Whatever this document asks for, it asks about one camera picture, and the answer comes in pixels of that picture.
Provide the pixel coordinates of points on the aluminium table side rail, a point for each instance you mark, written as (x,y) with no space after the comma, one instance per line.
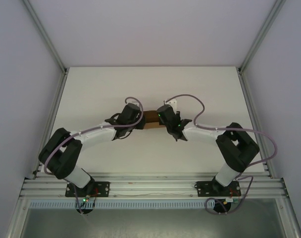
(258,119)
(51,119)

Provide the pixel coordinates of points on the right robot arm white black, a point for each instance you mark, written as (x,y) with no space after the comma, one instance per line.
(237,151)

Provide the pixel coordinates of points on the aluminium frame post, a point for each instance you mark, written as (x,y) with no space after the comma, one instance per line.
(262,34)
(45,36)

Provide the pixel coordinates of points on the aluminium front mounting rail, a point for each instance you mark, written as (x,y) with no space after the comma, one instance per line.
(153,188)

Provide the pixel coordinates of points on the brown cardboard paper box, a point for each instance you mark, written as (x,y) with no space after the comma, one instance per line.
(151,120)

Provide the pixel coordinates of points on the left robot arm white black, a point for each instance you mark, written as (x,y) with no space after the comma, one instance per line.
(66,153)

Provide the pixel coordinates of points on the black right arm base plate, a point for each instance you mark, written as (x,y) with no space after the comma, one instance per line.
(202,188)

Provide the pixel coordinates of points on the grey metal lower panel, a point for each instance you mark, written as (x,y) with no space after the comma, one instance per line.
(153,224)

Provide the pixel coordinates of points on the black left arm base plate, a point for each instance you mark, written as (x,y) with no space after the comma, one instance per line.
(102,188)

